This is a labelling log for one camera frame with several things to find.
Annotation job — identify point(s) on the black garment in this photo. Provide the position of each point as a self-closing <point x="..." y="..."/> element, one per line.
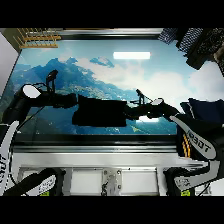
<point x="100" y="111"/>

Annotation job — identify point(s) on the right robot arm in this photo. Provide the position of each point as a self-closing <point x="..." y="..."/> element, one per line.
<point x="200" y="140"/>

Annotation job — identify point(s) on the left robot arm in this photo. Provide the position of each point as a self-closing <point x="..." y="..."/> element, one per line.
<point x="20" y="103"/>

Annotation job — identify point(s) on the heap of clothes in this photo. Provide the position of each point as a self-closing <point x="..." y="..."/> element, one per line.
<point x="203" y="43"/>

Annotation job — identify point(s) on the navy garment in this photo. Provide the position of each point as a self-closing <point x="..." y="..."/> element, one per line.
<point x="206" y="110"/>

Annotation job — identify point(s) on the brown clothes hanger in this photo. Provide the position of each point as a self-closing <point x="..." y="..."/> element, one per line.
<point x="40" y="34"/>

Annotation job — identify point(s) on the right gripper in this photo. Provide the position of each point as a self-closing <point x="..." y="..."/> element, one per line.
<point x="137" y="112"/>

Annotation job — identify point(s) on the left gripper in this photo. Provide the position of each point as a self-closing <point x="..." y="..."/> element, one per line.
<point x="66" y="100"/>

